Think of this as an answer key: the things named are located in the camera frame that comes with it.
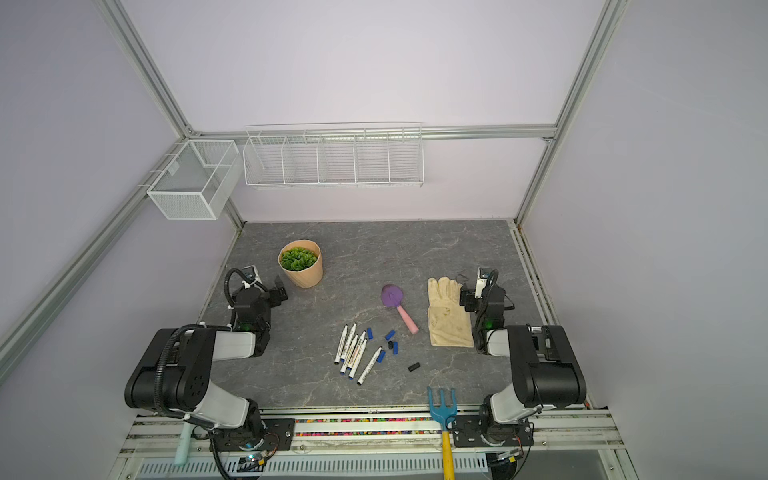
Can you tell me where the white wire shelf basket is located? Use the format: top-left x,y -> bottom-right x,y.
243,122 -> 425,188

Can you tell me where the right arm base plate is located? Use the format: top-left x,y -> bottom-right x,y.
452,415 -> 534,448

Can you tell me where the white marker pen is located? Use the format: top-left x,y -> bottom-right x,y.
334,325 -> 349,365
340,333 -> 366,375
357,347 -> 383,385
348,338 -> 367,379
340,323 -> 357,362

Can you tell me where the beige pot with green plant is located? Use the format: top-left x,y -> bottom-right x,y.
277,240 -> 324,289

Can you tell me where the purple trowel pink handle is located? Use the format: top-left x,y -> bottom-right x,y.
380,284 -> 419,334

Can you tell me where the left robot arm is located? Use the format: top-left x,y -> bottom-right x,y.
124,268 -> 288,451

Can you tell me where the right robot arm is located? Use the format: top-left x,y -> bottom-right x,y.
459,279 -> 587,446

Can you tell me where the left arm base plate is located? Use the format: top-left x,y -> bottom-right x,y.
212,417 -> 296,453

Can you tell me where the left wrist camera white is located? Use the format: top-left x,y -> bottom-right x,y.
241,265 -> 261,285

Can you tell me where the teal rake yellow handle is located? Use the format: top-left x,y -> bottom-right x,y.
427,387 -> 458,480

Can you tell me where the white wire mesh box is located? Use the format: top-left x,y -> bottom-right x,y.
148,140 -> 244,221

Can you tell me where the beige work glove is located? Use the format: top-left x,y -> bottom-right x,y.
427,277 -> 474,348

